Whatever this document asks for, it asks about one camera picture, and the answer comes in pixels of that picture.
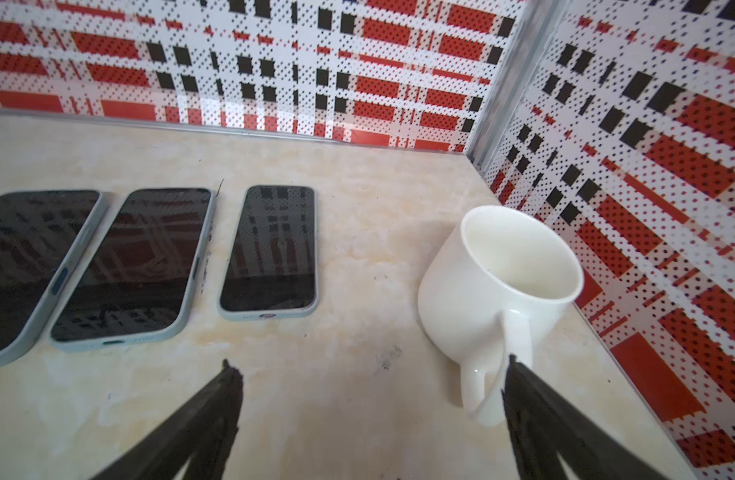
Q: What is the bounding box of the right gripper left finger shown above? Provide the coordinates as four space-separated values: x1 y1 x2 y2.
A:
95 360 244 479

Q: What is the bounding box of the blue case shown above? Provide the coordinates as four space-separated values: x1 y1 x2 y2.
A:
0 189 111 371
216 184 321 322
48 187 219 354

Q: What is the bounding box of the white mug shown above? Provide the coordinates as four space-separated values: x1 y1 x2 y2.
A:
417 205 585 427

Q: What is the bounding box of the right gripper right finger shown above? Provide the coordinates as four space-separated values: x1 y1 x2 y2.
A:
501 354 663 479

